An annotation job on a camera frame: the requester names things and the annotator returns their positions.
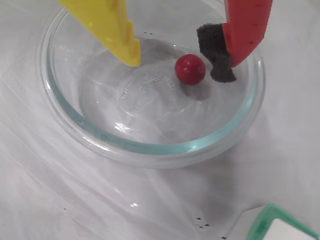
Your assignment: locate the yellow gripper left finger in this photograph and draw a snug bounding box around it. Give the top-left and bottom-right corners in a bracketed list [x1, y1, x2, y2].
[57, 0, 142, 67]

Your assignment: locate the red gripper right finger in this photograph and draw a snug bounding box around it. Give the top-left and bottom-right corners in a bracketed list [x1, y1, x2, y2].
[195, 0, 273, 83]

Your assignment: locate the red ball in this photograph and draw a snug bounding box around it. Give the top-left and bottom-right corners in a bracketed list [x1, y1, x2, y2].
[174, 53, 207, 86]

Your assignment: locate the weekly pill organizer box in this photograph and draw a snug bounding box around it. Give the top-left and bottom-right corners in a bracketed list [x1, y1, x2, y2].
[246, 202, 320, 240]

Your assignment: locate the small clear glass bowl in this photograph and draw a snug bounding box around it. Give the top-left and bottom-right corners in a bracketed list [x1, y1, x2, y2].
[36, 4, 266, 170]

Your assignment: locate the white plastic table cover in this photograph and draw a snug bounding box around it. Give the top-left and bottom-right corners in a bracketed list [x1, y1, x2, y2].
[0, 0, 320, 240]

